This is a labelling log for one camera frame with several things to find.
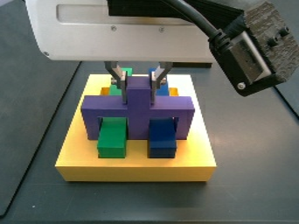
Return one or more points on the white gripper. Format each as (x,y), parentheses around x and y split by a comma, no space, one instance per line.
(75,30)

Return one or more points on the purple comb-shaped block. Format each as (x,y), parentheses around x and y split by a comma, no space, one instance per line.
(139,110)

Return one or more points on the yellow slotted board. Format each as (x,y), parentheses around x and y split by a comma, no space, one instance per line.
(79,163)

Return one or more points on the green long bar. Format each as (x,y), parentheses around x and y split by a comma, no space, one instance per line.
(112,138)

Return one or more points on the blue long bar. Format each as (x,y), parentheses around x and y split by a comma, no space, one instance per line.
(161,142)

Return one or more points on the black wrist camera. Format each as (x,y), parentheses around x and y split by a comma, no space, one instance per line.
(255,48)

